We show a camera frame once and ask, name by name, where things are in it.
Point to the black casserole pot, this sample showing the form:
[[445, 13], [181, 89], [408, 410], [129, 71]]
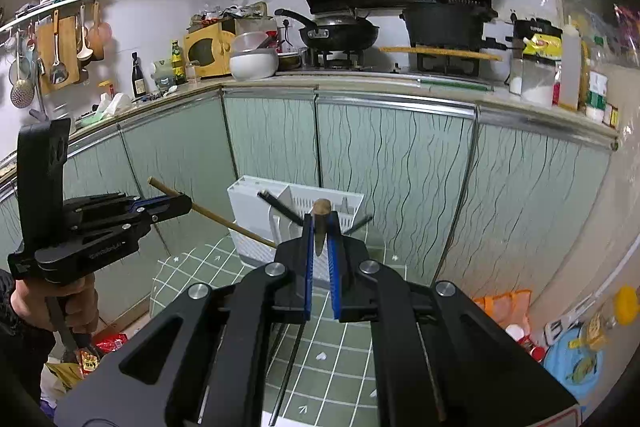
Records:
[[442, 24]]

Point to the white bowl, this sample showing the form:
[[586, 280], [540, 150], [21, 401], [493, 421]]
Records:
[[252, 64]]

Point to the white slotted utensil holder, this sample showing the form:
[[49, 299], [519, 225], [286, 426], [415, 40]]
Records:
[[250, 207]]

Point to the white clip tongs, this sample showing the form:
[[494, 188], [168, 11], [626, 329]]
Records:
[[562, 327]]

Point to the green-label plastic bottle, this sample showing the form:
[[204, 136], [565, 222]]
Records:
[[596, 97]]

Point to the dark sauce bottle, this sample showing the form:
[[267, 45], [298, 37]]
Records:
[[138, 79]]

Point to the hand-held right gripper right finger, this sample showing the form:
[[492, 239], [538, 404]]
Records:
[[333, 277]]

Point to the person's left forearm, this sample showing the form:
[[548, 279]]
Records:
[[20, 357]]

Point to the yellow toaster oven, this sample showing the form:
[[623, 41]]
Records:
[[207, 52]]

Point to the metal skimmer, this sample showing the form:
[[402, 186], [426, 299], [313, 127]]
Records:
[[22, 92]]

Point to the clear jar of white powder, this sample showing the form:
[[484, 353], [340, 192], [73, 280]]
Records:
[[537, 87]]

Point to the green checked tablecloth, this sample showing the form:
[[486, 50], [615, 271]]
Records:
[[330, 372]]

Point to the yellow packet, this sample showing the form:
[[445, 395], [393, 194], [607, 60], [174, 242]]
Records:
[[542, 47]]

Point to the green glass bottle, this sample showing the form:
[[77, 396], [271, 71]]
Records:
[[178, 64]]

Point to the person's left hand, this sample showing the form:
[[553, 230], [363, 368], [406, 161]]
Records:
[[82, 302]]

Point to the gas stove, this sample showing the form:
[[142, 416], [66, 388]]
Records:
[[350, 59]]

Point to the metal spatula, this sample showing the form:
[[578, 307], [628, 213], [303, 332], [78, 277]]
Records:
[[59, 72]]

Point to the blue plastic container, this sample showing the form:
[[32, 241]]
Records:
[[575, 367]]

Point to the group of black chopsticks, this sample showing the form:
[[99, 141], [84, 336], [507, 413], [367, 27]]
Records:
[[280, 207]]

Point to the wall utensil rack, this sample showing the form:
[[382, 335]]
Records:
[[50, 7]]

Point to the wooden chopping board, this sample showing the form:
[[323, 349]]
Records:
[[45, 57]]

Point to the black wok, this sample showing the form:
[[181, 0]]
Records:
[[340, 32]]

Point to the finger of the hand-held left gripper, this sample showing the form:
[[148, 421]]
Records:
[[105, 202], [170, 207]]

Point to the red-capped soy sauce bottle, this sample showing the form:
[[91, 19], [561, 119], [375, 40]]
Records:
[[532, 351]]

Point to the brown wooden chopstick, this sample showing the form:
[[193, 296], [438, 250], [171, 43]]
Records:
[[220, 219], [321, 209]]

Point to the long wooden cutting board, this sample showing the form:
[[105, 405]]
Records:
[[440, 53]]

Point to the small spice jar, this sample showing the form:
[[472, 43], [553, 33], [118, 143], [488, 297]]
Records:
[[611, 116]]

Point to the pink ladle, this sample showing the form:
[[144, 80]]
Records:
[[97, 42]]

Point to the white squeeze bottle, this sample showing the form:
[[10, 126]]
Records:
[[570, 67]]

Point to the red snack packet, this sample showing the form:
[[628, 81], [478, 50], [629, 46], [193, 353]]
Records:
[[107, 347]]

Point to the jar with yellow lid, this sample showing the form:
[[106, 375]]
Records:
[[620, 307]]

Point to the white plastic bag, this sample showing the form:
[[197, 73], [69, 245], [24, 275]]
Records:
[[115, 104]]

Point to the green wavy-line cabinet door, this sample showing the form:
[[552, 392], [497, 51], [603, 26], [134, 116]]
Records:
[[540, 207], [175, 147], [400, 167], [100, 177], [270, 137]]

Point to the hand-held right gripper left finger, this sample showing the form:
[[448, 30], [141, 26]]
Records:
[[310, 267]]

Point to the grey bowl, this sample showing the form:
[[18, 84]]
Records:
[[250, 43]]

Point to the kitchen counter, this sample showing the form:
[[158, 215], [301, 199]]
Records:
[[350, 82]]

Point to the orange plastic bag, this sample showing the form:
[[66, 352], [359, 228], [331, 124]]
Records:
[[505, 307]]

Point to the black lidded appliance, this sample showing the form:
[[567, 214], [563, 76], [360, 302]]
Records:
[[537, 27]]

